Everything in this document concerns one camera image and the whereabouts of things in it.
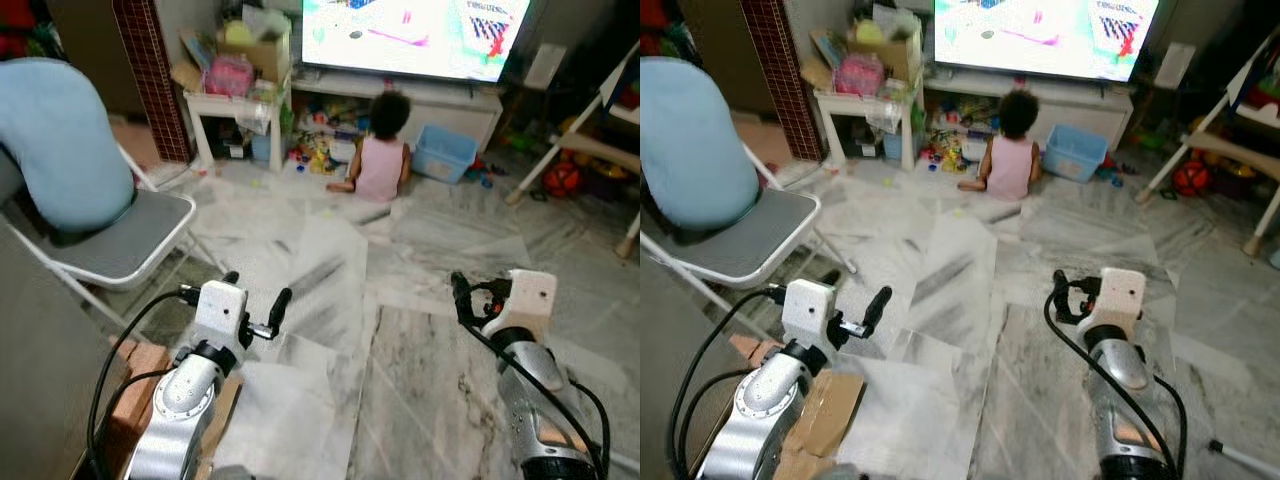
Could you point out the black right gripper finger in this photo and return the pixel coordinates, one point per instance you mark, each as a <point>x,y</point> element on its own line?
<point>1062,296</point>
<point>463,298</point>

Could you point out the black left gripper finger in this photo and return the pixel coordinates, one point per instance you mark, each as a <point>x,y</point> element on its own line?
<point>829,278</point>
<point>280,310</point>
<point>878,308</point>
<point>231,279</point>

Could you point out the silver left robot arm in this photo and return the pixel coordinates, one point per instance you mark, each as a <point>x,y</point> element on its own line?
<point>185,400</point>
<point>765,400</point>

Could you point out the grey folding chair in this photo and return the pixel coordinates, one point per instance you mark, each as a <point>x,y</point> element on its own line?
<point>130,235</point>
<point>760,230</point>

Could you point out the red brick stack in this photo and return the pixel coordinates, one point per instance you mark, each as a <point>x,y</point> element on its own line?
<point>760,355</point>
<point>140,370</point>

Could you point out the flattened brown cardboard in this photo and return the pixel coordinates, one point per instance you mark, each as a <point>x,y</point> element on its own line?
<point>222,420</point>
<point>825,415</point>

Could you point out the blue plastic container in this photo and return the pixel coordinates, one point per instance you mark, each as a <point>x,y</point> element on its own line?
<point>260,147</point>
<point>893,147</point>

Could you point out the child in pink dress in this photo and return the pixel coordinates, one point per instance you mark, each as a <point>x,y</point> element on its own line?
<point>1010,165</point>
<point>382,165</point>

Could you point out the light blue storage bin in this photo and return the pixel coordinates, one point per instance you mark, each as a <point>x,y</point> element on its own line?
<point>445,158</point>
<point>1075,155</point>

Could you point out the red and black ball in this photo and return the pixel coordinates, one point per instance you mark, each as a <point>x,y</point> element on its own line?
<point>563,180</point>
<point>1190,178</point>

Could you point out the colourful toy heap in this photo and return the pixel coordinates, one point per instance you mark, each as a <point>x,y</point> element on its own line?
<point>950,150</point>
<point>320,150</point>

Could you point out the clear plastic bag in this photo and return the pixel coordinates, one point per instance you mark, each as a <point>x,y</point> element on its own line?
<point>258,115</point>
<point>888,115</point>

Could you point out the small white side table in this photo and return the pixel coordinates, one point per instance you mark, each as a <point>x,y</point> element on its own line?
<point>225,103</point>
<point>855,102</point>

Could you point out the white television cabinet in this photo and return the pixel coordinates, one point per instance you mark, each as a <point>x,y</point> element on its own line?
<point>450,105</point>
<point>1085,105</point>

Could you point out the pink toy bag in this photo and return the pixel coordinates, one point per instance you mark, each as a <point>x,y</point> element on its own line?
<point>860,75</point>
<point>230,77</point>

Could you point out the white rod with black tip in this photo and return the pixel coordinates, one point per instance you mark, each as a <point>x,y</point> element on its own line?
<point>1245,458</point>

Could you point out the brown cardboard box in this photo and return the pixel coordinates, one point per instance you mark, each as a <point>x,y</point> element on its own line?
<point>265,55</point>
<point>895,50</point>

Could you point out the grey flat panel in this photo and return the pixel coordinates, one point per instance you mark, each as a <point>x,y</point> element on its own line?
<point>545,67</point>
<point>1175,66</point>

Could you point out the flat screen television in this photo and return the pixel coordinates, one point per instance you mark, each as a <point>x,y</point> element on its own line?
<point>1040,30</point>
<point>410,30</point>

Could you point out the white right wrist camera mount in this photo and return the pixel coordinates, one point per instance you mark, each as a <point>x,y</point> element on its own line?
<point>530,300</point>
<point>1120,298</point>

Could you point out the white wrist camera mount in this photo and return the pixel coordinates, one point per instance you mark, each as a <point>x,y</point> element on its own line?
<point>220,312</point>
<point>808,310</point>
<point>1120,298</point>
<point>530,300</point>

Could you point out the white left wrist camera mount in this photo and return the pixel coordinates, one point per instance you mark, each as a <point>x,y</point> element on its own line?
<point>220,312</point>
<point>808,310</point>

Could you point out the white wooden frame table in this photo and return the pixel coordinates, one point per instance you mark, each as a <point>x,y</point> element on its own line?
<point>1230,150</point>
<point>590,150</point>

